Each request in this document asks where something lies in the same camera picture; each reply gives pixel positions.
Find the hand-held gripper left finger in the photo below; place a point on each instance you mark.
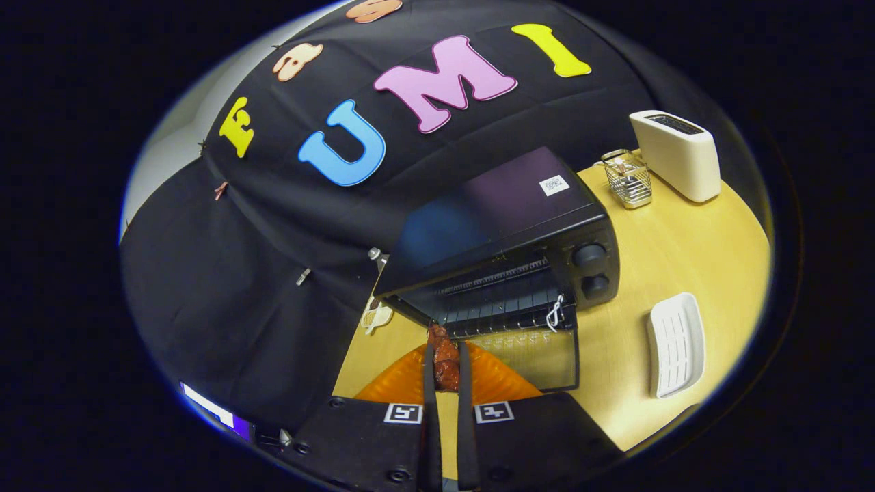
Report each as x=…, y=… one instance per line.
x=369, y=444

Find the brown meat slice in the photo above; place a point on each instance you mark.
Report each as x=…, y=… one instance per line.
x=446, y=359

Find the red clip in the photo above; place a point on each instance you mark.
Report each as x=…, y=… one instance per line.
x=220, y=190

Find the clear plastic bottle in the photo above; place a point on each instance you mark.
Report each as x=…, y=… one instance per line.
x=377, y=260

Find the metal clip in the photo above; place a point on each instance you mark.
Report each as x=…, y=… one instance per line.
x=303, y=276

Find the sectioned plate with spices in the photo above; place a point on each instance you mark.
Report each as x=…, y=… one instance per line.
x=376, y=316

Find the white ribbed tray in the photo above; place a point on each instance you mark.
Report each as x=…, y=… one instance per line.
x=677, y=345

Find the black toaster oven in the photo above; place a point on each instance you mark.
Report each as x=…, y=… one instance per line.
x=506, y=205

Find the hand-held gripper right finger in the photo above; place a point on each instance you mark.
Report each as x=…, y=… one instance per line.
x=533, y=444

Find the white slot toaster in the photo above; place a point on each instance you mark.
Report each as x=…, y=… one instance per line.
x=680, y=160

